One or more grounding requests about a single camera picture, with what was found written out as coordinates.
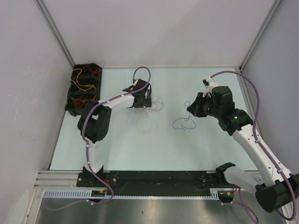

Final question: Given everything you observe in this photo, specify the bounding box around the aluminium corner post left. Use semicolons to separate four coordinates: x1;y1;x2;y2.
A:
35;0;75;67

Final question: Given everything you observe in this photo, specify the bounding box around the orange-red cable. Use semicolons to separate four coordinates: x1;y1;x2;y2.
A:
69;96;94;110

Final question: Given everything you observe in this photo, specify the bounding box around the aluminium corner post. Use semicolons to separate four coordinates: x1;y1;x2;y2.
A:
239;0;283;70
35;0;75;67

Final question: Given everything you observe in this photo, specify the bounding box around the pink cable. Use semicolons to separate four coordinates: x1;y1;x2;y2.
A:
135;97;164;117

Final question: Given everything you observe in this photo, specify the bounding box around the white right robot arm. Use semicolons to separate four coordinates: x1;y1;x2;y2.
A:
187;86;299;213

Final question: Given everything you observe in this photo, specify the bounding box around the black compartment storage bin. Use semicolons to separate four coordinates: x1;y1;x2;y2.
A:
65;63;103;117

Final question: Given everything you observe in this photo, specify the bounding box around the grey slotted cable duct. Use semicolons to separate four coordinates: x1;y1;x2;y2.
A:
43;189;219;200

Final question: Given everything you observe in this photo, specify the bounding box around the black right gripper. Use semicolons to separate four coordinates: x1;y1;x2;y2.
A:
187;92;221;119

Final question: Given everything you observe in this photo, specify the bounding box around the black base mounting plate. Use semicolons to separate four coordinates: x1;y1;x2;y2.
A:
76;169;238;201

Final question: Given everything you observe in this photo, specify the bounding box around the aluminium corner post right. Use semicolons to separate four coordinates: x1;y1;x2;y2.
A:
239;0;283;70

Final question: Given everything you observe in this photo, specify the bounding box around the aluminium frame rail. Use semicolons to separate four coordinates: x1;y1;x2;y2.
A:
34;170;81;189

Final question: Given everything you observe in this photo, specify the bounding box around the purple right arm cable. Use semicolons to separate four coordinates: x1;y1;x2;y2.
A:
209;71;297;222

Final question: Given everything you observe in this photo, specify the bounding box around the red white-striped cable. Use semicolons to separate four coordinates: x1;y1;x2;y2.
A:
80;60;106;76

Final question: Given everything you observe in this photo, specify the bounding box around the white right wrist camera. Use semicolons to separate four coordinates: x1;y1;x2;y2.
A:
203;77;219;97

